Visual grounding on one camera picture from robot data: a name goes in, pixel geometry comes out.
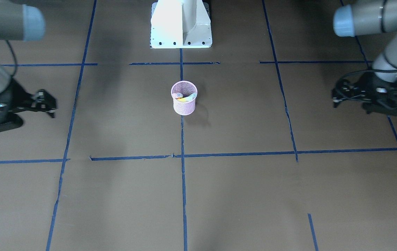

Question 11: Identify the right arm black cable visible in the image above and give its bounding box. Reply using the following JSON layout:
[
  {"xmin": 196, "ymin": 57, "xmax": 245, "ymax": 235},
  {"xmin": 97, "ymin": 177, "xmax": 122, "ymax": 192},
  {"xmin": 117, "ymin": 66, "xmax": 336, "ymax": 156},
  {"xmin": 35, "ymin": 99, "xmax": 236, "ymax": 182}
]
[{"xmin": 5, "ymin": 40, "xmax": 18, "ymax": 75}]

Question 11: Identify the green highlighter pen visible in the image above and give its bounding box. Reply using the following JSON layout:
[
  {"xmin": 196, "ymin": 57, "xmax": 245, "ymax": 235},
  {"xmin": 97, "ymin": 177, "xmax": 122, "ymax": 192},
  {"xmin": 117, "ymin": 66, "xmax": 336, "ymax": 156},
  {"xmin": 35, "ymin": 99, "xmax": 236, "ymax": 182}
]
[{"xmin": 185, "ymin": 92, "xmax": 197, "ymax": 100}]

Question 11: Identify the white pillar with base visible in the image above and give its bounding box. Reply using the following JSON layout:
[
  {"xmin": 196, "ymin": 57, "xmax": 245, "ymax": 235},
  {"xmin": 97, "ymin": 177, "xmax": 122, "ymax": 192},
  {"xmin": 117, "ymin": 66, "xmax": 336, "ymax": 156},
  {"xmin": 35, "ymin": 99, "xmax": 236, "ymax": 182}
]
[{"xmin": 150, "ymin": 0, "xmax": 213, "ymax": 49}]

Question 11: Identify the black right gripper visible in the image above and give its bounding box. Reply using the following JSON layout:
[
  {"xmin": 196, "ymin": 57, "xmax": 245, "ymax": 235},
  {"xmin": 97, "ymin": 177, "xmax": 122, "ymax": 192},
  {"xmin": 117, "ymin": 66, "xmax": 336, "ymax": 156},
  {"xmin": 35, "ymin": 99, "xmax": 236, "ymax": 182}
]
[{"xmin": 0, "ymin": 78, "xmax": 58, "ymax": 119}]

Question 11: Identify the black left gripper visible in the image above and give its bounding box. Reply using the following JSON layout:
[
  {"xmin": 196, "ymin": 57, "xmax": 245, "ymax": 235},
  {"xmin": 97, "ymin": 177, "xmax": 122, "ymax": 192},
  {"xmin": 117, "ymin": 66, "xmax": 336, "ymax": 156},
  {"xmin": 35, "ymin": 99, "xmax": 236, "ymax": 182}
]
[{"xmin": 331, "ymin": 73, "xmax": 397, "ymax": 116}]

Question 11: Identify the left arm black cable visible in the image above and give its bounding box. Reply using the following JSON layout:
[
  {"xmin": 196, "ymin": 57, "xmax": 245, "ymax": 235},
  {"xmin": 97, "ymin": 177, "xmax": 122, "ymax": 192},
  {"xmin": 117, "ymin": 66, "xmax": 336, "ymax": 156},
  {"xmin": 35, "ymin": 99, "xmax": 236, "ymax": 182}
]
[{"xmin": 331, "ymin": 66, "xmax": 397, "ymax": 101}]

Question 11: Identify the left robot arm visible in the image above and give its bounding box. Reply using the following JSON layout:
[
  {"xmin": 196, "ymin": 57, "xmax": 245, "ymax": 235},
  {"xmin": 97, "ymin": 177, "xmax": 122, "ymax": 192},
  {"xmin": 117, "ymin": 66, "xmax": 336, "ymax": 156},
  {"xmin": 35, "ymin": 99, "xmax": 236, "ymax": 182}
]
[{"xmin": 331, "ymin": 0, "xmax": 397, "ymax": 116}]

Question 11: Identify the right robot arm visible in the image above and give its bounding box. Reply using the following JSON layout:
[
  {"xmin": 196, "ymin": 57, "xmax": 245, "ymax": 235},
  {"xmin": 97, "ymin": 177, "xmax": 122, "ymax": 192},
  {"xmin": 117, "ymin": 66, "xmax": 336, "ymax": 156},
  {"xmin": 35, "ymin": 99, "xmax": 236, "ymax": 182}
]
[{"xmin": 0, "ymin": 0, "xmax": 58, "ymax": 118}]

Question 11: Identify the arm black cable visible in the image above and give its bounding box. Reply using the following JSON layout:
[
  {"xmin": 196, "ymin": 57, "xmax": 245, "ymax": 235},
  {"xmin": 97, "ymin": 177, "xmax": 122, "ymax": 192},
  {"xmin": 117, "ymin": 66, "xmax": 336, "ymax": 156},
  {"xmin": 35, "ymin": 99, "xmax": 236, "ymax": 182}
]
[
  {"xmin": 5, "ymin": 40, "xmax": 18, "ymax": 75},
  {"xmin": 331, "ymin": 66, "xmax": 397, "ymax": 101}
]

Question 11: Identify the pink mesh pen holder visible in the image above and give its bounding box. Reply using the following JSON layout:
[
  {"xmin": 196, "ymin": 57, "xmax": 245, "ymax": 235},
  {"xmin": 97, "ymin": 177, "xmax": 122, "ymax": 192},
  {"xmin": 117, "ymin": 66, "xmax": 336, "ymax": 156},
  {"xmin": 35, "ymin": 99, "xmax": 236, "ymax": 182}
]
[{"xmin": 170, "ymin": 81, "xmax": 198, "ymax": 116}]

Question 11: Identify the yellow highlighter pen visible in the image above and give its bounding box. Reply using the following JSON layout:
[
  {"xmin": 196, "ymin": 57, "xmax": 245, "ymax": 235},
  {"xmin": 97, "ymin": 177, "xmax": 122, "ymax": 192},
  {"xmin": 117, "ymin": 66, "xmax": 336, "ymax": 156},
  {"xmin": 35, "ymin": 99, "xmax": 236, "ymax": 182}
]
[{"xmin": 177, "ymin": 97, "xmax": 194, "ymax": 102}]

